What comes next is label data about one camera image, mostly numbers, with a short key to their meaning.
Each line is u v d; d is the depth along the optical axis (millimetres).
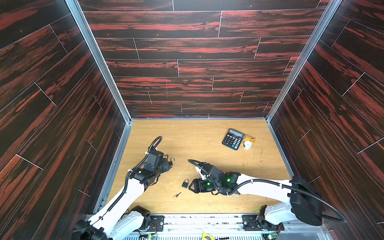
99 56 834
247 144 1024
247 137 1048
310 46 788
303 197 411
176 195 827
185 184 863
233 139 1046
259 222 660
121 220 563
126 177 539
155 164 614
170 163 955
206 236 690
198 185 677
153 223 730
